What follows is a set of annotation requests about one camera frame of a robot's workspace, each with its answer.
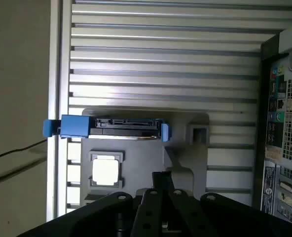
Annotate silver CPU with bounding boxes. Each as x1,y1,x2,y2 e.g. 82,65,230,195
91,155,119,186

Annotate thin black floor cable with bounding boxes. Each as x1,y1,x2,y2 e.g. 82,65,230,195
0,138,47,161

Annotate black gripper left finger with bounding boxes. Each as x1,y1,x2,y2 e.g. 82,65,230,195
17,171,164,237

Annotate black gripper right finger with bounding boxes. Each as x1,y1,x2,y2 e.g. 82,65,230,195
162,171,292,237

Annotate grey plastic parts rack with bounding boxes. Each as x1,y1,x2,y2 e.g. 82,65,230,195
80,107,210,207

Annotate hard disk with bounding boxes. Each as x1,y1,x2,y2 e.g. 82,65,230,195
42,115,171,143

